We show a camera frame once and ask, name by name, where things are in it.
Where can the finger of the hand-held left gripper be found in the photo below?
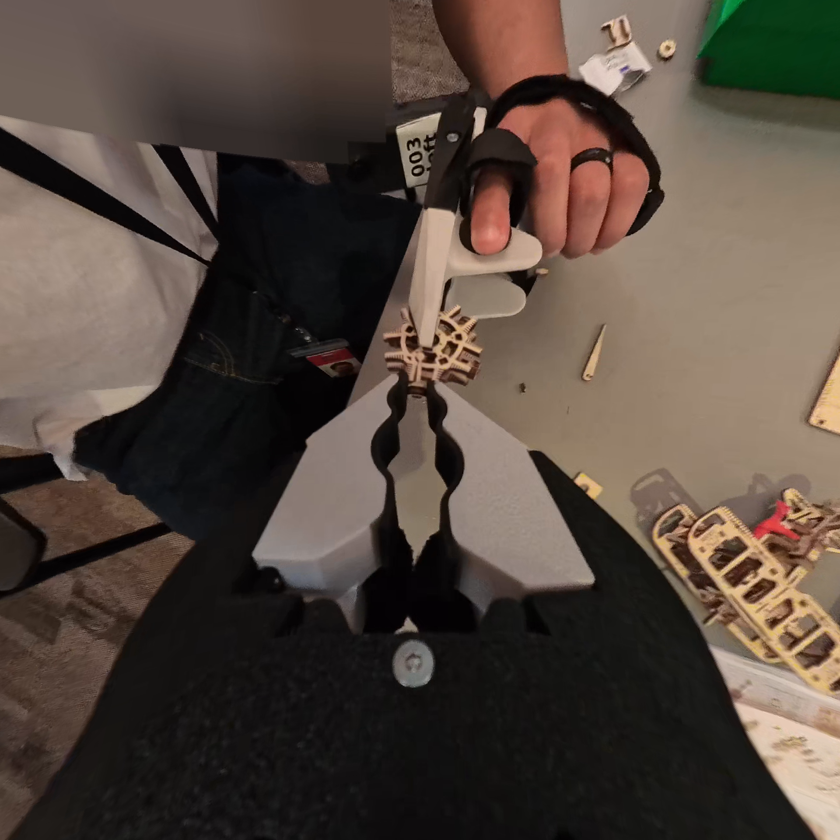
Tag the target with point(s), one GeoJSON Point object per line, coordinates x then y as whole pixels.
{"type": "Point", "coordinates": [433, 262]}

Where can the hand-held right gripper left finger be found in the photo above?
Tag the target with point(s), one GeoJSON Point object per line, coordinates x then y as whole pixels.
{"type": "Point", "coordinates": [315, 525]}

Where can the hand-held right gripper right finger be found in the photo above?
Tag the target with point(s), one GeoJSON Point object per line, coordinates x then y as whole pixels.
{"type": "Point", "coordinates": [518, 525]}

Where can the wooden radial engine model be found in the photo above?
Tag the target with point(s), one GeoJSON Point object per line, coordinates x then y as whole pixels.
{"type": "Point", "coordinates": [459, 348]}

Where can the person's left forearm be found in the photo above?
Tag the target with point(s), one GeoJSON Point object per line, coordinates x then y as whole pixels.
{"type": "Point", "coordinates": [505, 39]}

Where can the grey desk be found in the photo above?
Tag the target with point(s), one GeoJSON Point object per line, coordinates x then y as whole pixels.
{"type": "Point", "coordinates": [689, 295]}

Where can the person's left hand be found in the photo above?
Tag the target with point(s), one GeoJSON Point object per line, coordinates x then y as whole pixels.
{"type": "Point", "coordinates": [571, 203]}

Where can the square wooden plate with holes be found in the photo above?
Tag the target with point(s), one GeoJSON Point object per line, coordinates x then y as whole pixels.
{"type": "Point", "coordinates": [587, 485]}

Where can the red white id badge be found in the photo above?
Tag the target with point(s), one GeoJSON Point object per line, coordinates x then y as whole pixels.
{"type": "Point", "coordinates": [331, 359]}

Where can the person's dark jeans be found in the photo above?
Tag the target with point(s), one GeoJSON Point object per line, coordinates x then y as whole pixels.
{"type": "Point", "coordinates": [262, 295]}

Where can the white plastic bag scrap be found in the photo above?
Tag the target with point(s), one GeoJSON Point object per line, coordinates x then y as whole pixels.
{"type": "Point", "coordinates": [613, 69]}

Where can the pointed wooden stick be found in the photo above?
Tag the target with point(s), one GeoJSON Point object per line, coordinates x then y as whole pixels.
{"type": "Point", "coordinates": [594, 354]}

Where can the wooden biplane model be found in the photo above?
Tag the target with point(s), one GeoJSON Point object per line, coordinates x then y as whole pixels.
{"type": "Point", "coordinates": [715, 531]}

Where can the black metal bar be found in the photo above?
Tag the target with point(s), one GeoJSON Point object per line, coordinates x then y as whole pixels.
{"type": "Point", "coordinates": [85, 558]}

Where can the person's white shirt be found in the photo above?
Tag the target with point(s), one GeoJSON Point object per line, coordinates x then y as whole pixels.
{"type": "Point", "coordinates": [79, 295]}

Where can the wooden part sheet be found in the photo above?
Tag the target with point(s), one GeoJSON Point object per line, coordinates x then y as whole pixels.
{"type": "Point", "coordinates": [828, 403]}

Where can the green plastic bin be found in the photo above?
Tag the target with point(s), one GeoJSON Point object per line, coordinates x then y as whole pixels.
{"type": "Point", "coordinates": [774, 46]}

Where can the instruction booklet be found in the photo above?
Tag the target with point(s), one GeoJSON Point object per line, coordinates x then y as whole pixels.
{"type": "Point", "coordinates": [794, 761]}

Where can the small wooden bracket part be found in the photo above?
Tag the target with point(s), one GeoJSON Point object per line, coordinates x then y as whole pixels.
{"type": "Point", "coordinates": [617, 33]}

